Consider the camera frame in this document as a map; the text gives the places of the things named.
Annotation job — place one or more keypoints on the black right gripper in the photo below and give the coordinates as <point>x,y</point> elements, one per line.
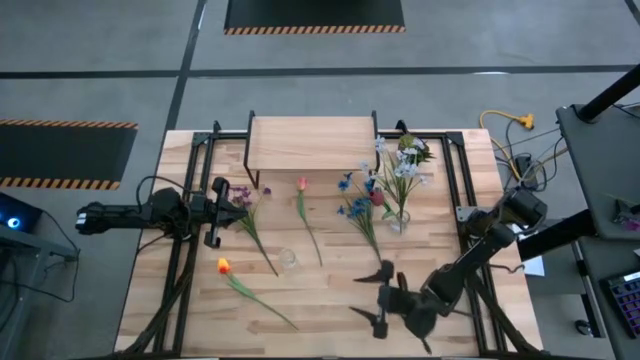
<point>412,310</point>

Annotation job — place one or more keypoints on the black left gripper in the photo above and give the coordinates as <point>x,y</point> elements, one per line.
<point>217,210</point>

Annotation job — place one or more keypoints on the purple artificial flower spray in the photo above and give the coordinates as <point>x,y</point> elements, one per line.
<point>243,194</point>

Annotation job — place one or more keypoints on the orange artificial tulip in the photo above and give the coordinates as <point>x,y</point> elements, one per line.
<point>223,265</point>

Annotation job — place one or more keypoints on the tall glass carafe vase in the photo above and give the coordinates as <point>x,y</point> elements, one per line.
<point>288,260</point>

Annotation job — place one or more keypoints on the pink artificial tulip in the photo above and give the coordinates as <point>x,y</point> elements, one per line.
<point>301,184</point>

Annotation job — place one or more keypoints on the round glass bulb vase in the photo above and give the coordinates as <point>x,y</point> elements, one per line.
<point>400,223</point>

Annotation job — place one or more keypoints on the blue artificial flower spray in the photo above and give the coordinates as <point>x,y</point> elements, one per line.
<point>358,207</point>

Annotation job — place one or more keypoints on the red artificial tulip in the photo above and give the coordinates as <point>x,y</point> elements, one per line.
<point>376,198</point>

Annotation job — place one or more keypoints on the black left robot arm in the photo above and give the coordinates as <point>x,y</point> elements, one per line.
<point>115,216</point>

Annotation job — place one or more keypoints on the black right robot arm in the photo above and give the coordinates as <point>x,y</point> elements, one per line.
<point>480,245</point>

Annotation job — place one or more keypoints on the wooden shelf black legs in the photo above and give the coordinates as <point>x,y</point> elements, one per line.
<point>310,142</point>

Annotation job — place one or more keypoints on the white paper sheet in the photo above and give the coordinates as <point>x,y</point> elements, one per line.
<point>534,266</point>

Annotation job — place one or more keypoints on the black hazard-striped floor mat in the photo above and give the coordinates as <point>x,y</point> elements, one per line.
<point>315,12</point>
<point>60,152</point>

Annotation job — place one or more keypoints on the black power strip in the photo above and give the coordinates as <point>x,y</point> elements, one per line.
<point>525,167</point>

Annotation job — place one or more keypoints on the black device blue light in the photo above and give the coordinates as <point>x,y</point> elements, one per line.
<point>15,220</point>

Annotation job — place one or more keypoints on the backlit black keyboard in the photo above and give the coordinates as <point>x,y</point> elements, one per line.
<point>627,300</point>

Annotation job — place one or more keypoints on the grey desk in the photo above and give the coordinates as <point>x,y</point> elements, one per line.
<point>600,165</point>

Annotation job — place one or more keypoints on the spare purple flower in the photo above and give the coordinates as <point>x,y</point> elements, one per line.
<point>631,225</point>

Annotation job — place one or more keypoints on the black pole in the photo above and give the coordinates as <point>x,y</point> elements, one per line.
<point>610,92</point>

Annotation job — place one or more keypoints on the black aluminium rig frame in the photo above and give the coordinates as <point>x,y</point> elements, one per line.
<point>227,135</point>

